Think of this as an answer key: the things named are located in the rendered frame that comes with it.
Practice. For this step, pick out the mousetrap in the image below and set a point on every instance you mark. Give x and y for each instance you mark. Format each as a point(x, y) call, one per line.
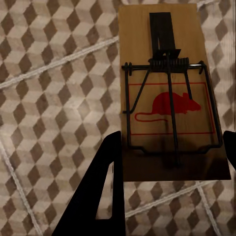
point(170, 127)

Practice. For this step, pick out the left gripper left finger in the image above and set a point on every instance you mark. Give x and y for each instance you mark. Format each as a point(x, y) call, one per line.
point(79, 216)

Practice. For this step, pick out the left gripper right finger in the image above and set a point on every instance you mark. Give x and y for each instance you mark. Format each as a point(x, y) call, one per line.
point(229, 138)

